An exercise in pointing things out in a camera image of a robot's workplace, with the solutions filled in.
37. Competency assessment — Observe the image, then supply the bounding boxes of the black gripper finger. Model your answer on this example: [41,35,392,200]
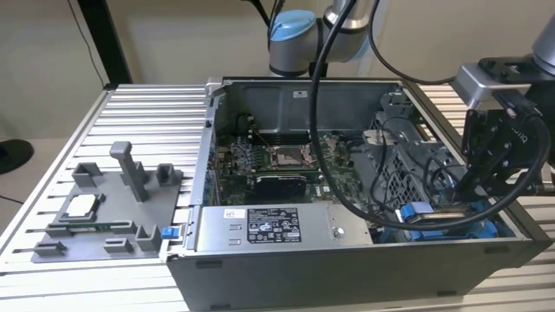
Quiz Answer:
[478,168,537,202]
[453,161,496,203]

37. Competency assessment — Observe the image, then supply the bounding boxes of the black disk wire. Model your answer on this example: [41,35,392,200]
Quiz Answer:
[424,152,469,209]

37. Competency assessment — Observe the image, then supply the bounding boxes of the hard disk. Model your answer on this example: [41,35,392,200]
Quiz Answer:
[400,200,477,243]

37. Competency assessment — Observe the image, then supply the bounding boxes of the grey metal disk bay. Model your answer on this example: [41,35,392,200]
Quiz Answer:
[350,92,516,243]

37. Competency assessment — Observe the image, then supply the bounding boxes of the green motherboard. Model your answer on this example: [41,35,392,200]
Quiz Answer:
[214,131,369,209]

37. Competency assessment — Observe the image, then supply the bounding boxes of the silver power supply unit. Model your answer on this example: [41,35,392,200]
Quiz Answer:
[194,203,374,254]

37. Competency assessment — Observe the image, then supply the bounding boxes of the CPU socket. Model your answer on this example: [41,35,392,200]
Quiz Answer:
[268,144,313,169]

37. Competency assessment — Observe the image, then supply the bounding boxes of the black graphics card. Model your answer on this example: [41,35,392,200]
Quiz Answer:
[253,174,306,201]

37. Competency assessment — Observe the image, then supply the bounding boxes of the open black PC case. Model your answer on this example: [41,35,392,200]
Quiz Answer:
[163,76,553,311]

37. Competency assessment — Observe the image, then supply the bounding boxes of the grey parts rack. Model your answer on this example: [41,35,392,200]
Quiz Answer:
[30,141,185,263]

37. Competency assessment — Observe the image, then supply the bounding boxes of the silver CPU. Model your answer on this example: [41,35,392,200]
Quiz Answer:
[63,196,97,217]

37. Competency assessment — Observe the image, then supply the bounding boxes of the black round stand base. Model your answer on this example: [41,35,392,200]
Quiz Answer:
[0,139,34,175]

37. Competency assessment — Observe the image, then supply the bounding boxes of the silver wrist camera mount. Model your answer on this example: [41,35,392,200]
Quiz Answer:
[452,63,534,109]

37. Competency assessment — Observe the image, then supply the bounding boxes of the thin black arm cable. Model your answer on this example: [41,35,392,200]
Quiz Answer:
[368,0,460,86]

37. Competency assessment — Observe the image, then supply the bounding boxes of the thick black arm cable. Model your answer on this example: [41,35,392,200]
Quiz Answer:
[308,0,548,232]

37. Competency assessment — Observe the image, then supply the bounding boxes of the thin black wall cables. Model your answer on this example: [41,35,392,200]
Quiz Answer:
[244,0,285,27]

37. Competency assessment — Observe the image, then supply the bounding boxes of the black metal post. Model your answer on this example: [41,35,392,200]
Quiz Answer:
[77,0,133,85]

